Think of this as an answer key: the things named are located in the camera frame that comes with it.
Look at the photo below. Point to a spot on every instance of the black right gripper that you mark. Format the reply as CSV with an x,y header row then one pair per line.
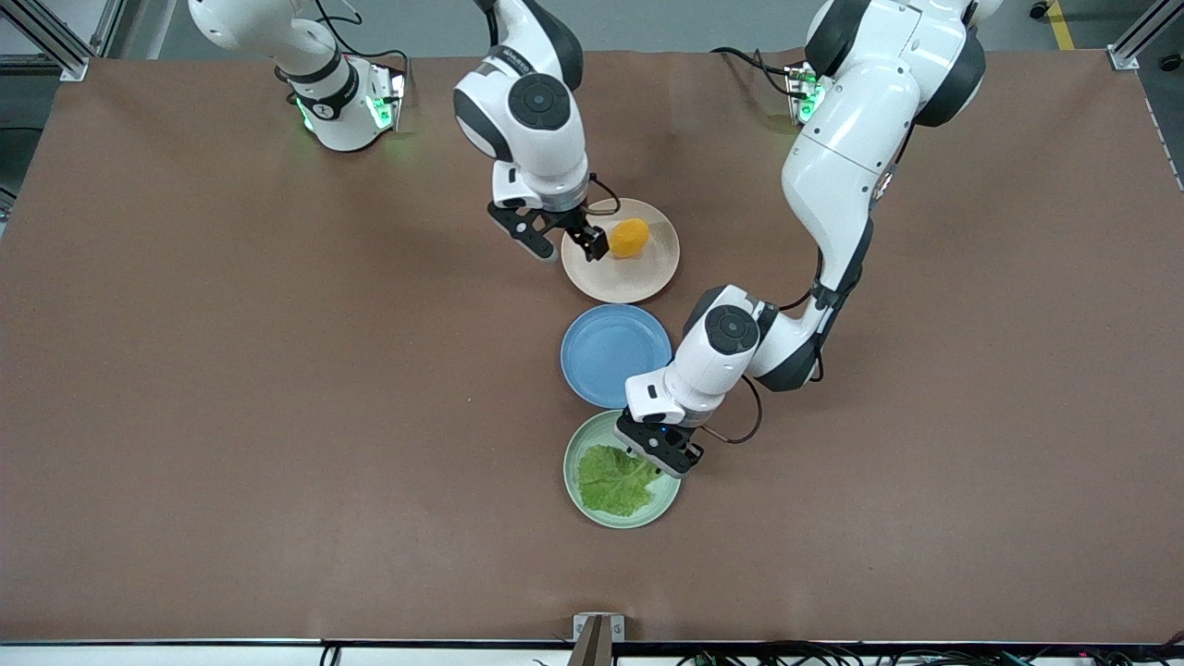
x,y
571,220

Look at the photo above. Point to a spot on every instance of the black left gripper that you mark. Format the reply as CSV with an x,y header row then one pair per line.
x,y
685,446

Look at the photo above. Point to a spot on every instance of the yellow lemon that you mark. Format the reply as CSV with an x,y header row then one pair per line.
x,y
631,239

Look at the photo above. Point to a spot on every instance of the green lettuce leaf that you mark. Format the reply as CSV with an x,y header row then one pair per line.
x,y
610,486

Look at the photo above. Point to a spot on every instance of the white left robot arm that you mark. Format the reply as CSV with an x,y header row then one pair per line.
x,y
851,148

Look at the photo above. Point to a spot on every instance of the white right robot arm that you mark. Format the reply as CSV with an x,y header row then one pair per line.
x,y
536,139

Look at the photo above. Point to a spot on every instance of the beige round plate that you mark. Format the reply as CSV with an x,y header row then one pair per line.
x,y
629,282

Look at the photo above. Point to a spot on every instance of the light green round plate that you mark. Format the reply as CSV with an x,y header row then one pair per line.
x,y
592,435

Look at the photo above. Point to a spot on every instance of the blue round plate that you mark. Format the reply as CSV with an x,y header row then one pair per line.
x,y
601,356

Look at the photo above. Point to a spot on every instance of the brown table mat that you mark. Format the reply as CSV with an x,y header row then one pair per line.
x,y
277,416

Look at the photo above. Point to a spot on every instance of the black caster wheel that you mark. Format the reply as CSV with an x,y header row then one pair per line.
x,y
1040,9

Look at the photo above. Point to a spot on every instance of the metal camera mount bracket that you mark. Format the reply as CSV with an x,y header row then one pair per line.
x,y
598,629

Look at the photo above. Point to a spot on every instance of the white table edge rail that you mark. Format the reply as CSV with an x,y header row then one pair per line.
x,y
185,655

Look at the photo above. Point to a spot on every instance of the aluminium frame profile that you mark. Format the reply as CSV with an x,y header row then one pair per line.
x,y
74,67
1124,57

